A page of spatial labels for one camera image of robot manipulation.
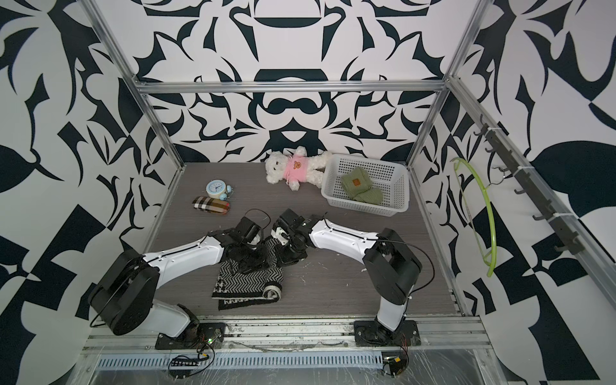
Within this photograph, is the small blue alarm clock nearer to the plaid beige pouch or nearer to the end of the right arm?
the plaid beige pouch

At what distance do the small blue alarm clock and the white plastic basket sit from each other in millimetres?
420

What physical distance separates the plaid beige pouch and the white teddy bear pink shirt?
→ 23 centimetres

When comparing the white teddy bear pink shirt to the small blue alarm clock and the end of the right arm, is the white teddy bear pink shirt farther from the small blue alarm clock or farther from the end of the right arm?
the end of the right arm

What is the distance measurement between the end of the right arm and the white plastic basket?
0.94 ft

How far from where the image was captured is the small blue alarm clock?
3.48ft

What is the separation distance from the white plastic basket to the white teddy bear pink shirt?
0.15 ft

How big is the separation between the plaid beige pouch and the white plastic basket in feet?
1.38

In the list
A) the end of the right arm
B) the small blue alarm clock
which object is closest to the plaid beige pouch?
the small blue alarm clock

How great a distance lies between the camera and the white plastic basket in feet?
3.24

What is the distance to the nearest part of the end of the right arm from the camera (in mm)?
637

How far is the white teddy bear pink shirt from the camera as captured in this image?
110 cm

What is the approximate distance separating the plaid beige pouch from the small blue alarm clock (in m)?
0.02

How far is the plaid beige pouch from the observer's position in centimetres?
103

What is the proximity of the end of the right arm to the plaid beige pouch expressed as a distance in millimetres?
332
